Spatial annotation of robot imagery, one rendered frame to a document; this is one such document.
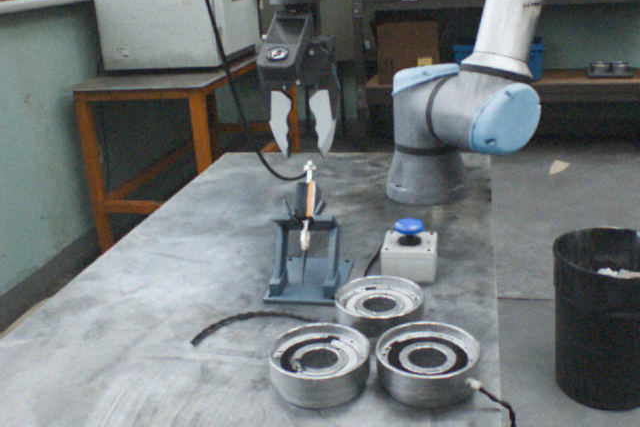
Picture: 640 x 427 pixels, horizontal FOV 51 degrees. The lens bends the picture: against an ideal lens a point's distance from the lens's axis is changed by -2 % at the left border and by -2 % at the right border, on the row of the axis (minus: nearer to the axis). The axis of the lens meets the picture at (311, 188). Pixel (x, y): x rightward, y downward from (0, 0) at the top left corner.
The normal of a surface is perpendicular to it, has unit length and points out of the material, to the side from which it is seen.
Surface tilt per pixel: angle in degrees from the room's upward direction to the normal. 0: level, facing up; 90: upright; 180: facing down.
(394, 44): 96
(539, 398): 0
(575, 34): 90
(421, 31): 99
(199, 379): 0
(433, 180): 72
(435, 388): 90
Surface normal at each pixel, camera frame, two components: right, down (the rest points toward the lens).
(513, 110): 0.52, 0.36
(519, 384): -0.07, -0.94
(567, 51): -0.22, 0.32
